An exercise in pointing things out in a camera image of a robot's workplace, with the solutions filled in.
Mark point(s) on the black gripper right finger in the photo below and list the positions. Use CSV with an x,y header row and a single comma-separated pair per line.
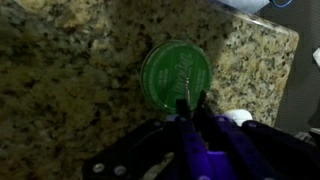
x,y
266,150

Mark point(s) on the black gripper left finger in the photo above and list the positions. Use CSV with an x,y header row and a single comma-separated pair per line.
x,y
160,146

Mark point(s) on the white bar of soap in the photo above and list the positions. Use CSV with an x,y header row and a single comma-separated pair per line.
x,y
238,116

